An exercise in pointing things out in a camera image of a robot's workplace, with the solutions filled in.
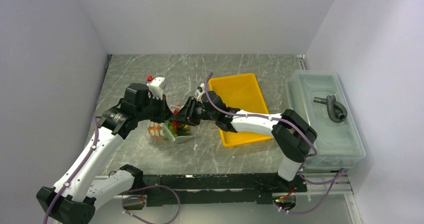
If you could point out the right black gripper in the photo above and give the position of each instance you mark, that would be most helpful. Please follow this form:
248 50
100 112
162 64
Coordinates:
186 114

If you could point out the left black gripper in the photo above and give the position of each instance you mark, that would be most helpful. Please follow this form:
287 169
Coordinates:
163 105

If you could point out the red toy chili pepper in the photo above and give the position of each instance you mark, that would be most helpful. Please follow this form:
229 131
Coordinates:
175 123

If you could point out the green toy grapes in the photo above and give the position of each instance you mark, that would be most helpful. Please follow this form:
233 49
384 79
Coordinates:
170 127

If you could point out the clear dotted zip top bag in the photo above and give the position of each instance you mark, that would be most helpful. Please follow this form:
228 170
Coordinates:
172 130

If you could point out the orange toy pineapple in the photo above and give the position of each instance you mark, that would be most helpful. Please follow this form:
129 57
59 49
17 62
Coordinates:
165 133

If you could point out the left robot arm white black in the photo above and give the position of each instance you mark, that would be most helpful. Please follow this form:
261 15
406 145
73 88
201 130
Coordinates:
73 199

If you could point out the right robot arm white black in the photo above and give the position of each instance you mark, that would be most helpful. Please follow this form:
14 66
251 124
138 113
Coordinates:
294 136

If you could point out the yellow plastic tray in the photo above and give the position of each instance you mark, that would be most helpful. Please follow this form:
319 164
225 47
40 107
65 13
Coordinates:
240 91

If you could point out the clear plastic storage box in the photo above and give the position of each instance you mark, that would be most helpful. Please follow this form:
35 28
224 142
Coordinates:
338 144

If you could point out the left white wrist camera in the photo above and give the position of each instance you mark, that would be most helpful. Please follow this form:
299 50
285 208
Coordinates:
156 85

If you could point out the black base frame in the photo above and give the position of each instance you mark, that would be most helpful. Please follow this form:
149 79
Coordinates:
259 188

